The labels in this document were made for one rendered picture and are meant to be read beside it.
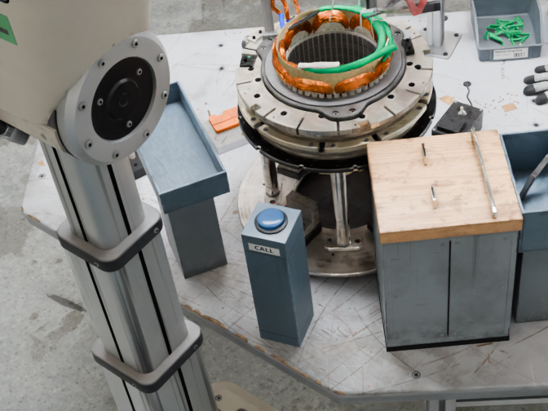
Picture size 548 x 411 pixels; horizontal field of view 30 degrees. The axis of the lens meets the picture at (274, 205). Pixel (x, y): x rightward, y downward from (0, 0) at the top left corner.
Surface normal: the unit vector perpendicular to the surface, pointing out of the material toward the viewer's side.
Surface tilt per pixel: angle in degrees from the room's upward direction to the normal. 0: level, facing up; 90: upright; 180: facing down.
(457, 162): 0
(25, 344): 0
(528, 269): 90
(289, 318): 90
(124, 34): 109
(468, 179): 0
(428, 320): 90
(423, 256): 90
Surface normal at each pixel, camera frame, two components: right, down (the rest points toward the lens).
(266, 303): -0.36, 0.69
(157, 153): -0.11, -0.70
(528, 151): 0.04, 0.71
